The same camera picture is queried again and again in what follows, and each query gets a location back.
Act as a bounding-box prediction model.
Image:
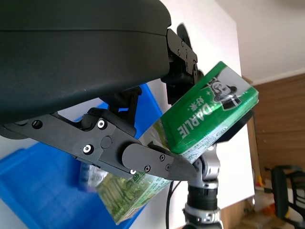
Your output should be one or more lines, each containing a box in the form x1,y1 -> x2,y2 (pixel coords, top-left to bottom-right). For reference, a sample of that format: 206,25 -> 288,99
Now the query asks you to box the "green toothpaste box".
95,61 -> 259,225

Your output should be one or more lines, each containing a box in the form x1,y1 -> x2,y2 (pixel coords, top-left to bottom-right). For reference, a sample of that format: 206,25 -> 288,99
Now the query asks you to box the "blue plastic tray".
0,83 -> 165,229

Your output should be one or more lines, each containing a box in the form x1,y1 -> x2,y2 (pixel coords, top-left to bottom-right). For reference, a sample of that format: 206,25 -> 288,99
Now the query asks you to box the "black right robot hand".
213,108 -> 254,146

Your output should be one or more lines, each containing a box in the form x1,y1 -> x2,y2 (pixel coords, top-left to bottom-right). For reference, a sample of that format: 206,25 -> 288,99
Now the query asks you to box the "black office chair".
271,165 -> 305,226

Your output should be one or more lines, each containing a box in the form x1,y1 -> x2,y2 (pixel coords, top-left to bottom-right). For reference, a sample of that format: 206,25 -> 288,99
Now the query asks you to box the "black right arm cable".
166,180 -> 182,229

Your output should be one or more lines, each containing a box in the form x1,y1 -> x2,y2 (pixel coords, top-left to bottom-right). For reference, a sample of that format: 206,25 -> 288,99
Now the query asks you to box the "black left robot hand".
0,0 -> 205,182

